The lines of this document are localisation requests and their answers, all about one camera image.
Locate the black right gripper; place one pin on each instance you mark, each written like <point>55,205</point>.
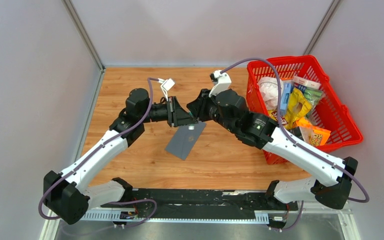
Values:
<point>198,107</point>

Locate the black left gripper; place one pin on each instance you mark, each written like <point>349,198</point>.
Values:
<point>176,115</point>

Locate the grey-blue paper envelope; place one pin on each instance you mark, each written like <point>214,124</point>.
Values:
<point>183,141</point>

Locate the green white glue stick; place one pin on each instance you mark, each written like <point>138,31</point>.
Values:
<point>191,127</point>

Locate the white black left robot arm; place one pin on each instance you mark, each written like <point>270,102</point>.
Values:
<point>67,193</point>

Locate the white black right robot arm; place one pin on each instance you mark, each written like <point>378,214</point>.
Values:
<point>330,182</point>

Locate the white crumpled plastic bag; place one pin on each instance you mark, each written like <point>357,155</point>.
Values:
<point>268,87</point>

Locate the blue box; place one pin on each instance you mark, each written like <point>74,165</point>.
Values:
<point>285,95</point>

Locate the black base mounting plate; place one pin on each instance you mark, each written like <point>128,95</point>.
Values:
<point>205,203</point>

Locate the yellow Lays chips bag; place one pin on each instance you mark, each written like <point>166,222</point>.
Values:
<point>298,106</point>

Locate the white red carton box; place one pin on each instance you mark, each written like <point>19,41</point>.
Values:
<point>306,83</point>

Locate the green snack packet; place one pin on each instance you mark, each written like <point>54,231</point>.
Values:
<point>313,96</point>

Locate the orange snack bag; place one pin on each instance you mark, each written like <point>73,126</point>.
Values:
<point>313,135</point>

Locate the red plastic shopping basket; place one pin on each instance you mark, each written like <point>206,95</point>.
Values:
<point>330,114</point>

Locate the aluminium frame rail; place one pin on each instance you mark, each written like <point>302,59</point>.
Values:
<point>120,214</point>

